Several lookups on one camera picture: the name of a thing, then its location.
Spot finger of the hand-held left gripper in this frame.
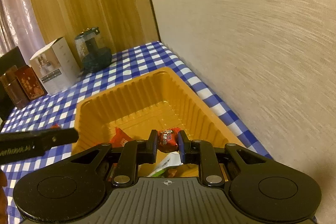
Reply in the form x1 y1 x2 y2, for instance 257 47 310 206
39 128 79 152

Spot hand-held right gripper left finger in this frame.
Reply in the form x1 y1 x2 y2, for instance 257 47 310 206
70 130 159 187

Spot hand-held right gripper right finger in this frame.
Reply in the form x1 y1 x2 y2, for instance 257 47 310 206
178 130 266 186

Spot small red candy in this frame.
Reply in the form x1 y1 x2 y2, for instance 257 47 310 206
157 128 182 154

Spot white green snack packet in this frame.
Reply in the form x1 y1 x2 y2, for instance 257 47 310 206
146 152 182 178

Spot orange plastic tray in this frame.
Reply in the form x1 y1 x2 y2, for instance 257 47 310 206
74 67 248 178

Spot brown tin canister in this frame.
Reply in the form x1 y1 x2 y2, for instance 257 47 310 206
0 72 30 110

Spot red box with gold print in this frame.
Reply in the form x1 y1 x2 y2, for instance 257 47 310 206
14 65 48 101

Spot white product box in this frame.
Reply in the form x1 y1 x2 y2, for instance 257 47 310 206
29 37 81 96

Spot blue white checkered tablecloth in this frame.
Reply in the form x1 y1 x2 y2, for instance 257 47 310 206
0 41 274 224

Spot dark green glass jar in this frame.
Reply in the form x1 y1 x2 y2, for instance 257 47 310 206
74 27 113 73

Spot pink lace curtain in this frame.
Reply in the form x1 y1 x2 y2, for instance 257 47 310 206
0 0 46 57

